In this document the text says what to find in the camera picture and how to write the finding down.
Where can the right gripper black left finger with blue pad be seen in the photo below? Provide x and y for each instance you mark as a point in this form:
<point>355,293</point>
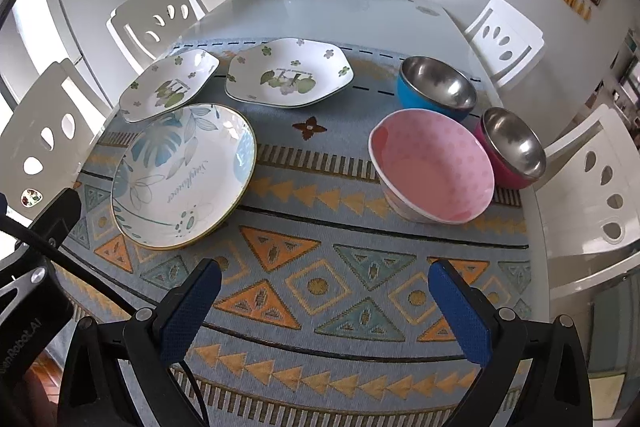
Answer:
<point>94,392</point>

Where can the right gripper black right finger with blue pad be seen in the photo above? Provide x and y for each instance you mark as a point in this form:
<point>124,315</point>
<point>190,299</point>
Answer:
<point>556,391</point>

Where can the magenta steel bowl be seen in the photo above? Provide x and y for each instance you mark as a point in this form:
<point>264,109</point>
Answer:
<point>514,150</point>

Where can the blue steel bowl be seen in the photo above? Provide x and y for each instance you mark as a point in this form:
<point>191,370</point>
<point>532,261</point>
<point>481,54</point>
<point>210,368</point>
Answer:
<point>427,83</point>

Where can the white hexagonal floral plate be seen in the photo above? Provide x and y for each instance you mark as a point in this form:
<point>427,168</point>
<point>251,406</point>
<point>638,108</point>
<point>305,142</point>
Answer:
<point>288,73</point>

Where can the white chair near left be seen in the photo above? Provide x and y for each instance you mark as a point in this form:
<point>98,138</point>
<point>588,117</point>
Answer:
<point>48,138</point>

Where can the white chair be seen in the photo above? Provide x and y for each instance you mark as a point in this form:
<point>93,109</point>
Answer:
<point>506,42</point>
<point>588,198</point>
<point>48,138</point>
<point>145,29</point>

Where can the large round leaf plate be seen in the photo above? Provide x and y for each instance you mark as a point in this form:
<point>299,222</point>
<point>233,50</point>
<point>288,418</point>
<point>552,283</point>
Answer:
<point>183,175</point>

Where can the white chair near right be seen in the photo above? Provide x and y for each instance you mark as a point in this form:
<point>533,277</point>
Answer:
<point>588,198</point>

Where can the pink bowl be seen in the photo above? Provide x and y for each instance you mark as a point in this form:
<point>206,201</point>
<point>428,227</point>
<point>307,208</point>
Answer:
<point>431,168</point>

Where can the patterned blue table mat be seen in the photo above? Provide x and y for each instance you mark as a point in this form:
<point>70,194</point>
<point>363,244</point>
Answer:
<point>324,317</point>

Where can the small white floral plate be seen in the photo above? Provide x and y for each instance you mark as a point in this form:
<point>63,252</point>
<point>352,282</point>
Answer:
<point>167,84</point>

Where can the white chair far left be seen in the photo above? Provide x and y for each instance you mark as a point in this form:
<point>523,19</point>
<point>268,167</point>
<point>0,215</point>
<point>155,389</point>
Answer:
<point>145,29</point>

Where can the white chair far right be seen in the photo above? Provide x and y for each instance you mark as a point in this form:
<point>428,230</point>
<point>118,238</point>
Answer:
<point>506,42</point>

